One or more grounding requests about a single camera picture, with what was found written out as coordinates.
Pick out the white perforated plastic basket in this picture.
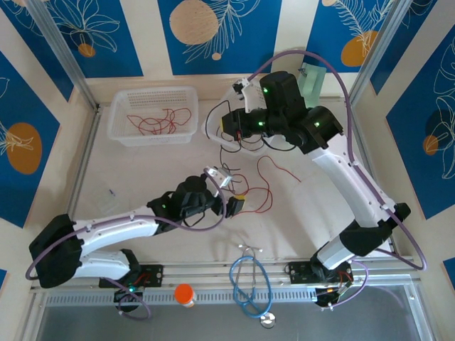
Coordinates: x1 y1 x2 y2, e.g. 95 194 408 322
106 86 199 147
201 85 282 159

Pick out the light green plastic case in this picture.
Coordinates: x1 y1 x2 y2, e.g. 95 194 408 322
297 63 327 107

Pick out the clear plastic bag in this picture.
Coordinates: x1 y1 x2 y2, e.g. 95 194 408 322
95 184 122 214

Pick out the orange lid pill bottle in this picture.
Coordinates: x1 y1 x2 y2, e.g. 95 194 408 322
173 283 196 308

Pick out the black electronics board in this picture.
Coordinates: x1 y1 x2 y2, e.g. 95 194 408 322
314 280 355 308
112 286 146 305

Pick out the blue stethoscope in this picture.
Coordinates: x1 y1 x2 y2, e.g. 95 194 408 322
229 244 277 330

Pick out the grey metal sheet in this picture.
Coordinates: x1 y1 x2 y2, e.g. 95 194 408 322
33 283 433 341

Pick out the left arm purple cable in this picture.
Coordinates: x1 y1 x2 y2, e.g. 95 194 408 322
25 166 228 320

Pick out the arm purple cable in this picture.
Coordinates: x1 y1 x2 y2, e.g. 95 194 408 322
248 49 429 308
25 166 228 320

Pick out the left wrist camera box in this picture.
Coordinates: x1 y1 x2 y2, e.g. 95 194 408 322
204 166 234 188

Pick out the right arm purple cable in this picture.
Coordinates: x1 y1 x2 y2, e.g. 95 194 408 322
248 49 429 308

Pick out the blue floral wall panel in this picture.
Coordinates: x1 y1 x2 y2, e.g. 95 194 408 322
0 49 61 229
385 24 455 221
0 0 75 103
38 0 144 79
369 0 455 96
158 0 284 76
305 0 396 75

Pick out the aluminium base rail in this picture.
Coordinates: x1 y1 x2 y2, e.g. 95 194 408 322
30 255 422 294

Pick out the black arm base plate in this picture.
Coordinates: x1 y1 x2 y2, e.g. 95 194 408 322
287 261 353 285
98 264 165 288

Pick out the slotted grey cable duct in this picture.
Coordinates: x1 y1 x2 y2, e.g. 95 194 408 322
44 286 413 308

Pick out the aluminium side rail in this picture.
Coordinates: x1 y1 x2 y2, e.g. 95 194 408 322
346 102 401 256
53 108 102 264

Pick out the aluminium frame post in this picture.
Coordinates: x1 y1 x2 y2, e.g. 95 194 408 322
26 0 100 112
346 0 419 107

